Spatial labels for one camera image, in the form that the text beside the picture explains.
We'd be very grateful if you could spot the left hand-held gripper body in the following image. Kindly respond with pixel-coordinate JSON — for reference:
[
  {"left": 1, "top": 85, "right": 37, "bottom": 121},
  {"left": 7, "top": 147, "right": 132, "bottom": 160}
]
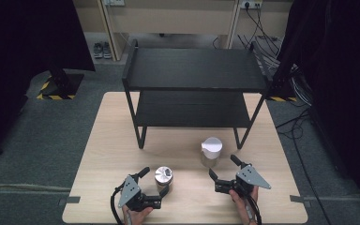
[{"left": 117, "top": 174, "right": 163, "bottom": 212}]

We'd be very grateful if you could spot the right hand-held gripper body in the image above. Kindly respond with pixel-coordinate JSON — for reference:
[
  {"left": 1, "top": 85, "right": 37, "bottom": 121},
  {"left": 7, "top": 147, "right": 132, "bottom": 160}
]
[{"left": 214, "top": 164, "right": 272, "bottom": 197}]

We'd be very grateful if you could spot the glass jar with silver lid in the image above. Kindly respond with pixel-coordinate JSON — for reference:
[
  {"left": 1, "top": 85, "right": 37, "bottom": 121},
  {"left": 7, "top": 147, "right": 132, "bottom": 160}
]
[{"left": 154, "top": 165, "right": 174, "bottom": 192}]

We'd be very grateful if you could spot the clear bottle with white lid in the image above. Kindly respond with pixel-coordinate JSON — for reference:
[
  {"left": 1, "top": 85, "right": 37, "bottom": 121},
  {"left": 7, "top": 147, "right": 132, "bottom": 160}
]
[{"left": 200, "top": 136, "right": 224, "bottom": 168}]

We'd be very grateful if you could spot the black two-tier shelf rack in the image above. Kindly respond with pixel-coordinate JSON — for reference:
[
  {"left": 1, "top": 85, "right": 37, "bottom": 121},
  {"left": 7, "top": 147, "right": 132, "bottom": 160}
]
[{"left": 121, "top": 38, "right": 275, "bottom": 150}]

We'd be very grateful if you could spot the person's left hand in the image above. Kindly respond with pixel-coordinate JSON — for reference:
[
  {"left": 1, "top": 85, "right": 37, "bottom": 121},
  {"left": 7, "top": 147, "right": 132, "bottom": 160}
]
[{"left": 121, "top": 204, "right": 154, "bottom": 225}]

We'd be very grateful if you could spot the person's right hand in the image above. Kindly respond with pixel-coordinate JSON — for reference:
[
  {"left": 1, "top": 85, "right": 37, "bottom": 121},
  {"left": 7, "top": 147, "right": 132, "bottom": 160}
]
[{"left": 229, "top": 186, "right": 260, "bottom": 225}]

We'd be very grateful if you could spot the grey tape strip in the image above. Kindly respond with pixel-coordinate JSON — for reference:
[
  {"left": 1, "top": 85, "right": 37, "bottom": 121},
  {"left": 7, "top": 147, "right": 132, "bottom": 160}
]
[
  {"left": 289, "top": 194, "right": 312, "bottom": 208},
  {"left": 57, "top": 195, "right": 82, "bottom": 207}
]

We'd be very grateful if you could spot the black stand with hazard-striped base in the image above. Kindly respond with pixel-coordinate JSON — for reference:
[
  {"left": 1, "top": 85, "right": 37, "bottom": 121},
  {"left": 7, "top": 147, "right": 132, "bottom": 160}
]
[
  {"left": 36, "top": 65, "right": 85, "bottom": 101},
  {"left": 265, "top": 78, "right": 298, "bottom": 103}
]

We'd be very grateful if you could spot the grey shoe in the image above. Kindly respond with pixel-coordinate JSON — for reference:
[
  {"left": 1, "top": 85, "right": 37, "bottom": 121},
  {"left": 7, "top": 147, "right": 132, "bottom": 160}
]
[
  {"left": 93, "top": 41, "right": 104, "bottom": 59},
  {"left": 101, "top": 41, "right": 113, "bottom": 60}
]

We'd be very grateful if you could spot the dark curtain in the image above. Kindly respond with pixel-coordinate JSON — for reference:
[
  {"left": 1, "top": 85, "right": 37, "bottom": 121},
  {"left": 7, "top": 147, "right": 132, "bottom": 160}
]
[
  {"left": 0, "top": 0, "right": 96, "bottom": 162},
  {"left": 276, "top": 0, "right": 360, "bottom": 217}
]

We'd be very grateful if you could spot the beige background desk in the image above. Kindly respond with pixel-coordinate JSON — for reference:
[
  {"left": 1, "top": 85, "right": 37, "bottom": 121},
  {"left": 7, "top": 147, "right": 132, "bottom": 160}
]
[{"left": 72, "top": 0, "right": 294, "bottom": 62}]

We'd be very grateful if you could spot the left hand-held gripper black cable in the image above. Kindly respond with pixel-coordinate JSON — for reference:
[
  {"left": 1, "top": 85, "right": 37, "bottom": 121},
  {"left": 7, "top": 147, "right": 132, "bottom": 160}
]
[{"left": 110, "top": 183, "right": 127, "bottom": 225}]

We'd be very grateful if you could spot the hand-held gripper black cable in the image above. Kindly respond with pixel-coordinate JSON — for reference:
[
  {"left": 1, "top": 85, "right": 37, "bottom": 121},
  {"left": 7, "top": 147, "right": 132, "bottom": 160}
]
[
  {"left": 245, "top": 194, "right": 263, "bottom": 225},
  {"left": 110, "top": 183, "right": 127, "bottom": 225}
]

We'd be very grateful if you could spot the right hand-held gripper black cable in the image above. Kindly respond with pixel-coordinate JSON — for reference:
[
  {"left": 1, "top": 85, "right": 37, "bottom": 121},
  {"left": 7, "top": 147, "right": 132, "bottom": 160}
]
[{"left": 245, "top": 194, "right": 263, "bottom": 225}]

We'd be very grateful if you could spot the bundle of floor cables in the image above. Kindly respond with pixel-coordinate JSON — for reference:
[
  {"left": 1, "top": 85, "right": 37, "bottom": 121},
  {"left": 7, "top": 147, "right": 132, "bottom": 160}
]
[{"left": 212, "top": 6, "right": 332, "bottom": 225}]

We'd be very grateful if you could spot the white wall power socket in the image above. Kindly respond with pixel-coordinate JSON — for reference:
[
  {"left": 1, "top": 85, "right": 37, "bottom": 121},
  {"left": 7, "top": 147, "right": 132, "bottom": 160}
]
[
  {"left": 239, "top": 0, "right": 263, "bottom": 10},
  {"left": 104, "top": 0, "right": 127, "bottom": 8}
]

